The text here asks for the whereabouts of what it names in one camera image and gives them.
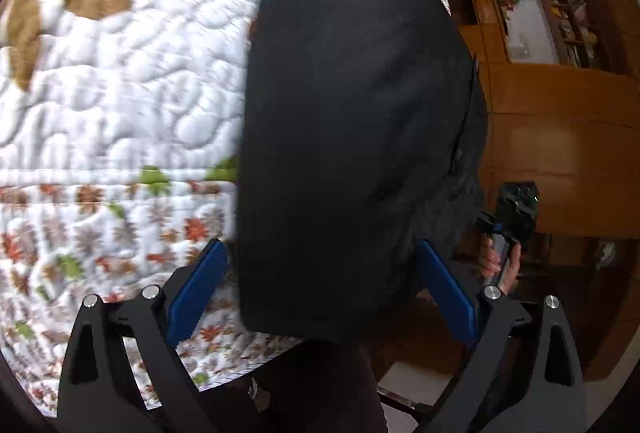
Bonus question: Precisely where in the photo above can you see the wooden wall shelf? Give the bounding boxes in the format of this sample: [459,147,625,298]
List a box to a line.
[533,0,622,70]

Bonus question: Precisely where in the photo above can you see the floral quilted bedspread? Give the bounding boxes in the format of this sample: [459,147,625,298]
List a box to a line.
[0,0,451,419]

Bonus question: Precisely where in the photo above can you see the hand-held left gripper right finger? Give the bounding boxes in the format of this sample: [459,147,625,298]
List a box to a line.
[417,240,586,433]

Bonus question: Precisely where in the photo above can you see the person's right hand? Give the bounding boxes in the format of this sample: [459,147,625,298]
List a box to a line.
[479,238,522,297]

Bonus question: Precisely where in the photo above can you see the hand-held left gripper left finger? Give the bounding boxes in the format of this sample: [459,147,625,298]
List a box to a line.
[57,239,229,433]

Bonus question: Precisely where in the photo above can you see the black pants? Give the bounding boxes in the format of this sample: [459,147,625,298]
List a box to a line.
[235,0,489,347]

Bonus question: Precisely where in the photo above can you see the wooden wardrobe cabinet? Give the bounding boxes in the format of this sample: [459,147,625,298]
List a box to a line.
[452,0,640,383]

